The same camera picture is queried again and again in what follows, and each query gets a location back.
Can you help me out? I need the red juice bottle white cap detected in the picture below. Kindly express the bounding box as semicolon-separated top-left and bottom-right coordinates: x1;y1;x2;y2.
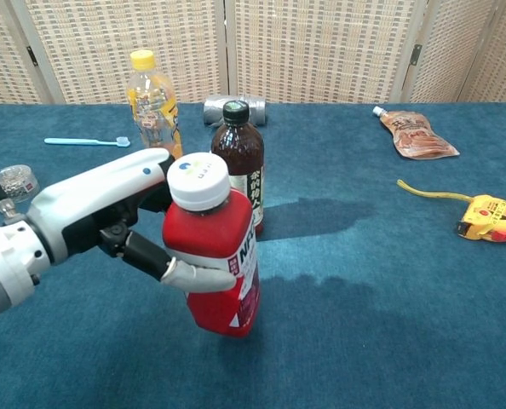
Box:
162;152;262;338

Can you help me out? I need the orange drink bottle yellow cap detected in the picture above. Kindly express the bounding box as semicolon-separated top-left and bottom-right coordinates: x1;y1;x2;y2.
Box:
125;49;184;161

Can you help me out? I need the brown spout pouch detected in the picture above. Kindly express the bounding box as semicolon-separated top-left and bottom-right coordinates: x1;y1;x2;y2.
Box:
372;106;460;160

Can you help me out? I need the yellow tape measure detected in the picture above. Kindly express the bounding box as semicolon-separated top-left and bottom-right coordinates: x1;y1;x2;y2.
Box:
396;179;506;243

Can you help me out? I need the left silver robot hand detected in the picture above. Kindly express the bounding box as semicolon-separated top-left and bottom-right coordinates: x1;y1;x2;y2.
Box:
25;147;237;295

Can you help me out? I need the grey tape-wrapped roll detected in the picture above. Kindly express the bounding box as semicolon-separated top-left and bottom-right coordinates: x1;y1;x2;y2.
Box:
202;93;268;128

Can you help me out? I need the woven folding screen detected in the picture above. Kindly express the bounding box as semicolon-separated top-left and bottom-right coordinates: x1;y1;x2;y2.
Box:
0;0;506;107

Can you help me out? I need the blue felt table cover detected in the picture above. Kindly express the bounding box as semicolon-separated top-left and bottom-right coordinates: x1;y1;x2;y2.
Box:
0;101;506;409

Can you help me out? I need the clear cup of metal clips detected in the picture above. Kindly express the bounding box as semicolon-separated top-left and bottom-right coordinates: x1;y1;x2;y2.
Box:
0;164;40;204

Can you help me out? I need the dark tea bottle black cap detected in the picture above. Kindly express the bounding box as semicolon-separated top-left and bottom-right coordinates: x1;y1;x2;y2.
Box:
210;100;266;238

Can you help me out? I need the light blue toothbrush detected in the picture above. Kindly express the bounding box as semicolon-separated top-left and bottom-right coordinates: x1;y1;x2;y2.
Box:
43;135;131;148

